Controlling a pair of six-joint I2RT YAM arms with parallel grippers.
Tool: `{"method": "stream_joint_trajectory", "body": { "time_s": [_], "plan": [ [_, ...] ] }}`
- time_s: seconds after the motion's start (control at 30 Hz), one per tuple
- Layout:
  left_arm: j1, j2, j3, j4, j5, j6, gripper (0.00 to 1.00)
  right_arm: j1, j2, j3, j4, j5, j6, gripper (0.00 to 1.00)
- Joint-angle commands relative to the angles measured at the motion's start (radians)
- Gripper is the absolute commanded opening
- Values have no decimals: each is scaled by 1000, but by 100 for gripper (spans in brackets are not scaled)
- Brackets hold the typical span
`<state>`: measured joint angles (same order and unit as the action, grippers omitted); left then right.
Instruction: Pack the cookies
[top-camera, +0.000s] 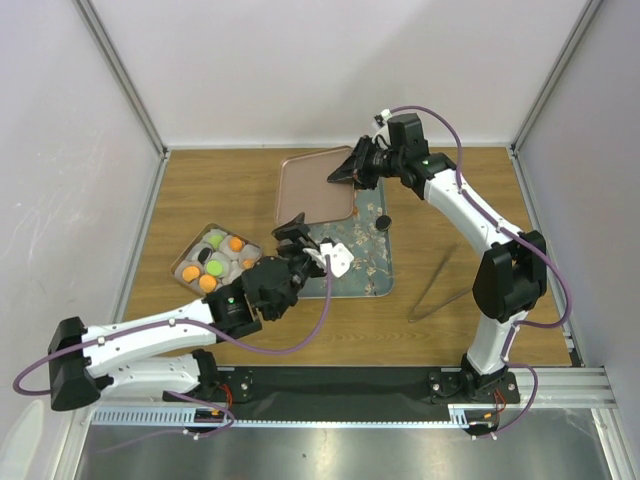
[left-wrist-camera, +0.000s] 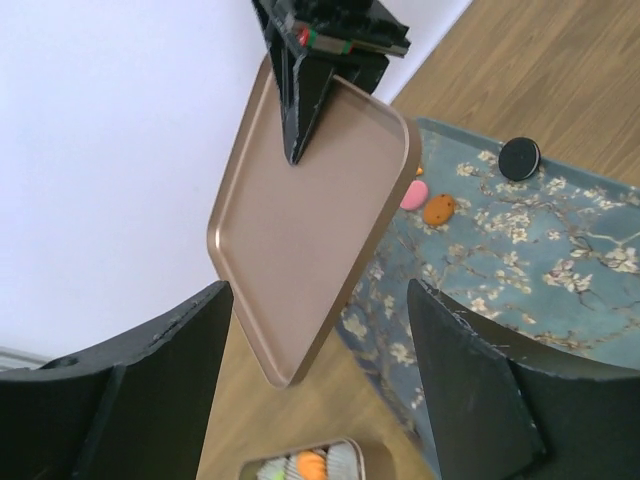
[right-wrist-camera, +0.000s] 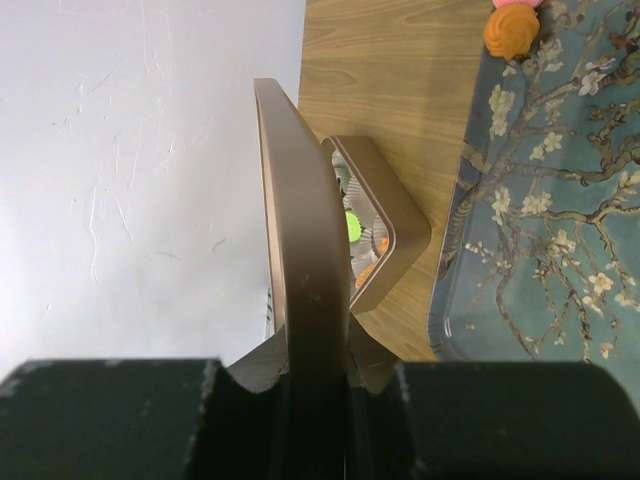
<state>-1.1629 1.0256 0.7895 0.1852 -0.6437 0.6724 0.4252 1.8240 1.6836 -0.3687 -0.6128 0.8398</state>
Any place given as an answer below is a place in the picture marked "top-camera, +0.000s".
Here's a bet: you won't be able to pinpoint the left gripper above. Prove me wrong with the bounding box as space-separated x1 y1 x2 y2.
269 213 325 320

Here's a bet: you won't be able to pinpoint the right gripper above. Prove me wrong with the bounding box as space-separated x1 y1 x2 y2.
327 135 404 191

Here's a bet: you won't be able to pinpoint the brown tin lid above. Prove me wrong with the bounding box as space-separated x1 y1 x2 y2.
275 146 355 226

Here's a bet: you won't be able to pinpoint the orange waffle cookie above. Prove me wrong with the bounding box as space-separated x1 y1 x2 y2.
228 236 245 252

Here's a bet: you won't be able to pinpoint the green round cookie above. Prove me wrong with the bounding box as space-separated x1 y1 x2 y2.
208 235 224 249
205 260 225 277

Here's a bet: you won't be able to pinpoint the green round cookie top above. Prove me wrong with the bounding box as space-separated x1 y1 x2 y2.
205 260 225 277

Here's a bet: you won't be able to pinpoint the black sandwich cookie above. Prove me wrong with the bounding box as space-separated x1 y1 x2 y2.
197 248 212 264
375 215 392 232

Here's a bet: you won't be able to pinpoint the orange round cookie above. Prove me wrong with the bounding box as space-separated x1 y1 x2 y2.
182 265 201 283
198 274 218 294

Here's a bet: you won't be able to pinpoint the orange round cookie bottom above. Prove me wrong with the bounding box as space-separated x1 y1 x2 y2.
182 265 201 283

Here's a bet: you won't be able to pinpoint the metal tongs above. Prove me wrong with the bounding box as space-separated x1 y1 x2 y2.
408 243 471 324

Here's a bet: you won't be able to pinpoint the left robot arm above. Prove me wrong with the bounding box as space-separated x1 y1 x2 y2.
47 215 336 412

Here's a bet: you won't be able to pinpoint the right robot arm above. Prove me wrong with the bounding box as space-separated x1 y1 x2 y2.
327 107 547 402

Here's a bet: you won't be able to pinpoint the floral blue serving tray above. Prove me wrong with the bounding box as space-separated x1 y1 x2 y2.
310 180 394 298

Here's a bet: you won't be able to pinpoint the brown cookie tin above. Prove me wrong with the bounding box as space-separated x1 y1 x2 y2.
170 223 264 297

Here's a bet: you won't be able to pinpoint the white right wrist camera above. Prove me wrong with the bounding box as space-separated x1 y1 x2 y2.
373 109 393 149

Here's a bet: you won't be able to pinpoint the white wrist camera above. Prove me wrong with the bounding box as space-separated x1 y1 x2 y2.
303 240 355 278
373 109 393 149

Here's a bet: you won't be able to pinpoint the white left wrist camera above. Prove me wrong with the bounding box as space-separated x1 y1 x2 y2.
303 240 355 278

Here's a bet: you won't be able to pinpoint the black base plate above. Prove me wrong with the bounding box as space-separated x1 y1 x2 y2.
189 366 520 423

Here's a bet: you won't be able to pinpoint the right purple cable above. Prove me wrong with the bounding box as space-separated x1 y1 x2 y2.
389 104 576 441

